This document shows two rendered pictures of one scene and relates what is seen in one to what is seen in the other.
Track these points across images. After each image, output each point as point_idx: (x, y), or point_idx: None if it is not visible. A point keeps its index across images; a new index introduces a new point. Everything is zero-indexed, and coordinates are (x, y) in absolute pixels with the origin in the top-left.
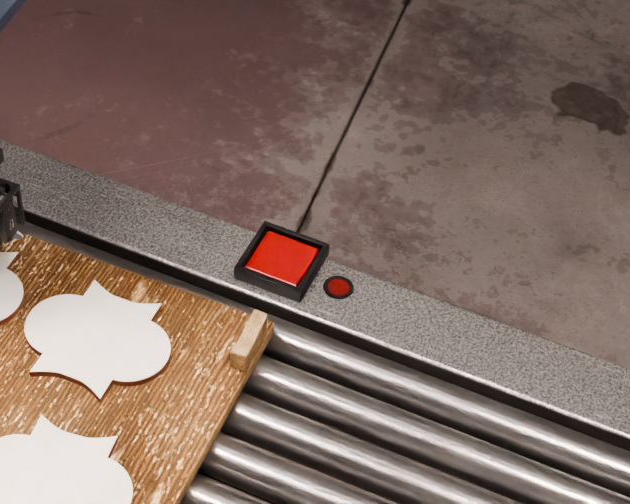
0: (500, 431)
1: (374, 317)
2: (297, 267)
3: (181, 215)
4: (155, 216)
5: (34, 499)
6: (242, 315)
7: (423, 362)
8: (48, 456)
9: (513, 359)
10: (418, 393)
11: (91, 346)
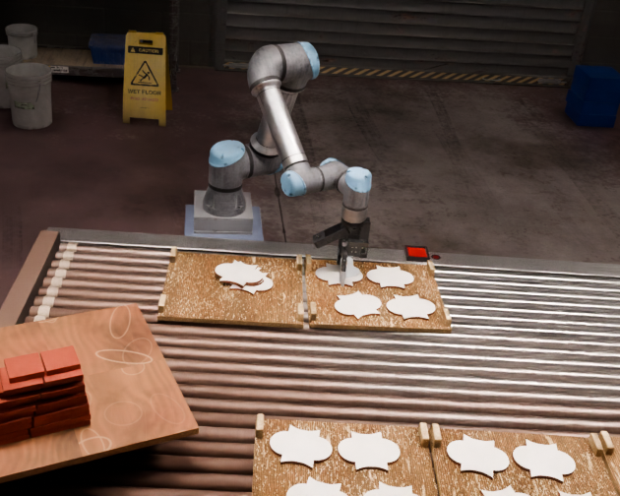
0: (503, 277)
1: (451, 261)
2: (423, 253)
3: (378, 250)
4: (371, 252)
5: (410, 310)
6: (420, 265)
7: (471, 268)
8: (404, 301)
9: (493, 262)
10: (477, 274)
11: (391, 279)
